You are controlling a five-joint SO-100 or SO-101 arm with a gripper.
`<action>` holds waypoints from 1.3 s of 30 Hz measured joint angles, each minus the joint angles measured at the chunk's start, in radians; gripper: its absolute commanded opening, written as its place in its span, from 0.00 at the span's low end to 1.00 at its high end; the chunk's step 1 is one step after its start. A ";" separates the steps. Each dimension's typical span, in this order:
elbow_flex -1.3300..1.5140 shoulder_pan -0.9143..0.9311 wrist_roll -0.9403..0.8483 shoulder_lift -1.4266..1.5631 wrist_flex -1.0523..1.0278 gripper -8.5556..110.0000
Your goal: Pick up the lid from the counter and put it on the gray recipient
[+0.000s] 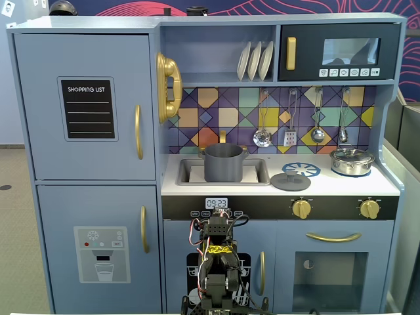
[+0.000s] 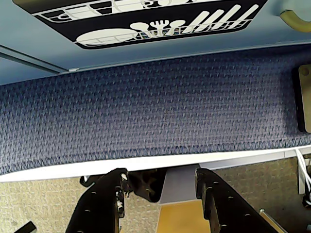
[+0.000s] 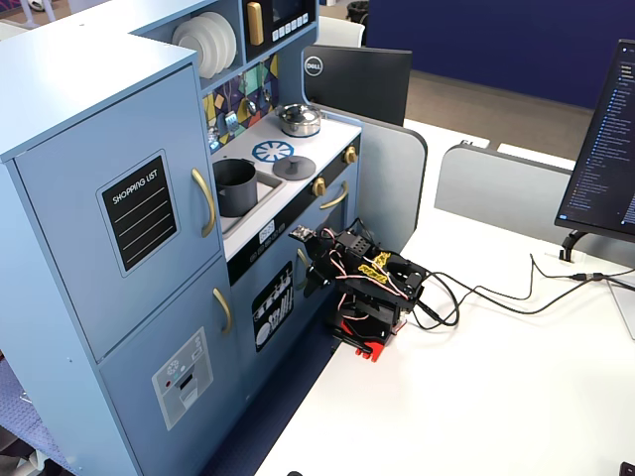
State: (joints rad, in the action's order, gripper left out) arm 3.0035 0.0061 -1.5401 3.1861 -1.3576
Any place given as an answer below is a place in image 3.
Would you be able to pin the monitor with lit screen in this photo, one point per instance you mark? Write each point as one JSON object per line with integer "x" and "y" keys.
{"x": 602, "y": 144}

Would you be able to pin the blue wooden toy kitchen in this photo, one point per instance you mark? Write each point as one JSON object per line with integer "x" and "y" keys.
{"x": 64, "y": 99}

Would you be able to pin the fridge door with shopping list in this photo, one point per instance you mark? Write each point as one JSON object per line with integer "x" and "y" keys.
{"x": 74, "y": 198}

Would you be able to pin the gray cylindrical recipient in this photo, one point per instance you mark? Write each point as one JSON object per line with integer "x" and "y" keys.
{"x": 237, "y": 191}

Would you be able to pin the steel ladle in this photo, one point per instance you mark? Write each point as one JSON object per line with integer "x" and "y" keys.
{"x": 251, "y": 106}

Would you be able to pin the black Dell monitor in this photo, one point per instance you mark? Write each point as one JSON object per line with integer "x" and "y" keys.
{"x": 357, "y": 82}

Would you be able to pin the small wrist camera board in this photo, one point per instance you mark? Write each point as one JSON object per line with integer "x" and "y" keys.
{"x": 302, "y": 233}

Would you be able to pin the red robot base mount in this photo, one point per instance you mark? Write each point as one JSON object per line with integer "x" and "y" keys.
{"x": 375, "y": 351}

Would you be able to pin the gray flat device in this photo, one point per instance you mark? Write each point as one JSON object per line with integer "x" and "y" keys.
{"x": 624, "y": 307}

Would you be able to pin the white office chair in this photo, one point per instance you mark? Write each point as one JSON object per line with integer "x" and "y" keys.
{"x": 340, "y": 32}

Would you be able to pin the steel hanging utensil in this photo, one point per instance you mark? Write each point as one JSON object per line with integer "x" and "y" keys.
{"x": 268, "y": 94}

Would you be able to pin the steel pot lid black knob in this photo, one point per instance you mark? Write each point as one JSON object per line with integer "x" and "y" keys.
{"x": 296, "y": 113}

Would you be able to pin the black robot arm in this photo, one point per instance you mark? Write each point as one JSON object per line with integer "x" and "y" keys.
{"x": 387, "y": 292}

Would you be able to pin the black monitor stand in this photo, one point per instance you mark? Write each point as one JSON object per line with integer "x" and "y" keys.
{"x": 570, "y": 243}

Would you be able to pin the gray round lid with knob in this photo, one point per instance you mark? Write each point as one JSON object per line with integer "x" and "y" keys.
{"x": 293, "y": 166}

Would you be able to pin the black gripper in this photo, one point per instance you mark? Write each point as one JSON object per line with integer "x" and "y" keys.
{"x": 321, "y": 262}

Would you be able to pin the white toy plate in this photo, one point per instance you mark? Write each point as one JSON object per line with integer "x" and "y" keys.
{"x": 220, "y": 35}
{"x": 232, "y": 42}
{"x": 191, "y": 44}

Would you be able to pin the shiny steel pot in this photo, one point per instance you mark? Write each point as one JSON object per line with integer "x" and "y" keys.
{"x": 297, "y": 128}

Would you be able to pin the blue office partition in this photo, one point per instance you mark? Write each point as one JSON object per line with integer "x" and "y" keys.
{"x": 496, "y": 44}

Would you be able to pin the steel perforated skimmer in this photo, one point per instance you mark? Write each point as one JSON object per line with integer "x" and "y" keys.
{"x": 214, "y": 136}

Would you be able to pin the gray toy sink basin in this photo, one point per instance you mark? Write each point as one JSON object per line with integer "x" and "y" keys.
{"x": 268, "y": 191}

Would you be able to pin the gold oven knob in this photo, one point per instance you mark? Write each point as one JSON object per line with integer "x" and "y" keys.
{"x": 350, "y": 154}
{"x": 318, "y": 186}

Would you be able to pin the black toy microwave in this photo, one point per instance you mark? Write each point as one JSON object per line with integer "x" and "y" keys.
{"x": 285, "y": 12}

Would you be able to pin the gray desk divider panel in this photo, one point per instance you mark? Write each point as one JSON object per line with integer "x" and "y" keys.
{"x": 392, "y": 183}
{"x": 501, "y": 193}

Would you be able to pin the steel slotted spatula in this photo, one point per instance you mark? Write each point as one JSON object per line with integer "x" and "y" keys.
{"x": 230, "y": 120}

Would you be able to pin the freezer door with ice dispenser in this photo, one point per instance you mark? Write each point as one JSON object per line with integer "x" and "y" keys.
{"x": 139, "y": 406}

